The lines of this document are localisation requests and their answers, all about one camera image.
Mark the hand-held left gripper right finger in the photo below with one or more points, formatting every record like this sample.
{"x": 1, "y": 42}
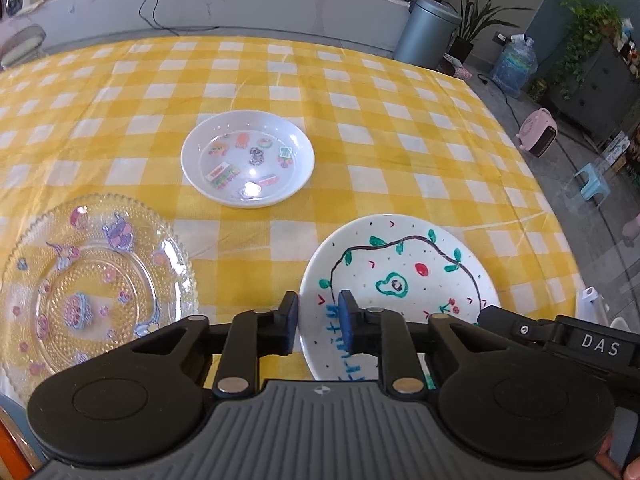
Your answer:
{"x": 349, "y": 322}

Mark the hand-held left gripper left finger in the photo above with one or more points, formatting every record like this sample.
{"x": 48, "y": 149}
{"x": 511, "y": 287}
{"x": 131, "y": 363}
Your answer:
{"x": 288, "y": 322}

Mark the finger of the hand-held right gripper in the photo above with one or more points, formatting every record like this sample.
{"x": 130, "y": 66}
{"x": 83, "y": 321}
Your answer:
{"x": 520, "y": 330}

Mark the white painted plate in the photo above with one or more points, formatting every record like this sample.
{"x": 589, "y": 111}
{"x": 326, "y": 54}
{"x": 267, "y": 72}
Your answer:
{"x": 400, "y": 250}

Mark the orange steel-lined bowl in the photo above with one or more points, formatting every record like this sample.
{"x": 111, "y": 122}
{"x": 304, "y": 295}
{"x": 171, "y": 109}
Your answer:
{"x": 10, "y": 447}

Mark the person's right hand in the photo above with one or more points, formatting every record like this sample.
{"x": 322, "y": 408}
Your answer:
{"x": 631, "y": 471}

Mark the small white sticker plate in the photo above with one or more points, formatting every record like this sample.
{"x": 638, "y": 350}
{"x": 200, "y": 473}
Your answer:
{"x": 295, "y": 160}

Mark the light blue plastic stool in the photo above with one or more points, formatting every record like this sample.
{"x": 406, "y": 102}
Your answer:
{"x": 592, "y": 180}

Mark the clear glass sticker plate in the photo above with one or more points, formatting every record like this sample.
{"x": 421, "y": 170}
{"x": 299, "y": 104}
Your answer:
{"x": 100, "y": 280}

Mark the yellow checked tablecloth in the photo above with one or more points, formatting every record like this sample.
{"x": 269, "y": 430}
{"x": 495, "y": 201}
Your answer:
{"x": 350, "y": 125}

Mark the pink space heater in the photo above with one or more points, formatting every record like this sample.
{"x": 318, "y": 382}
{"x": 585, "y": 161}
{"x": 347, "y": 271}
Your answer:
{"x": 536, "y": 132}

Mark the dark grey cabinet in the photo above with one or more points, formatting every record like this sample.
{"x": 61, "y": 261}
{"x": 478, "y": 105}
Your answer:
{"x": 600, "y": 95}

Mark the blue water jug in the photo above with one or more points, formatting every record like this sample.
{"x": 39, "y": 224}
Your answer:
{"x": 515, "y": 67}

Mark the pink patterned bag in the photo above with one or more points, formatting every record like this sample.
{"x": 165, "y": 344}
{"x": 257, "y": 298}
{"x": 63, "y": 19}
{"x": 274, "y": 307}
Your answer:
{"x": 456, "y": 66}

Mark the potted snake plant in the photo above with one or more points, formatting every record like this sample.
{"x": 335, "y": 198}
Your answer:
{"x": 467, "y": 35}

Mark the trailing pothos plant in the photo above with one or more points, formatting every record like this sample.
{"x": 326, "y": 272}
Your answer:
{"x": 585, "y": 35}

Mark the blue grey trash can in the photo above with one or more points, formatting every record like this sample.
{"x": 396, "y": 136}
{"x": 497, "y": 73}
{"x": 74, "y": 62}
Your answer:
{"x": 425, "y": 30}

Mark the marble tv cabinet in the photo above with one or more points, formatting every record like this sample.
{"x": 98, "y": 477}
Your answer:
{"x": 250, "y": 2}

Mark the white boxes by wall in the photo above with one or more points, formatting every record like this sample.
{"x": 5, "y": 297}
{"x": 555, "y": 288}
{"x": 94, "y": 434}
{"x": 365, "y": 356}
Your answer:
{"x": 614, "y": 149}

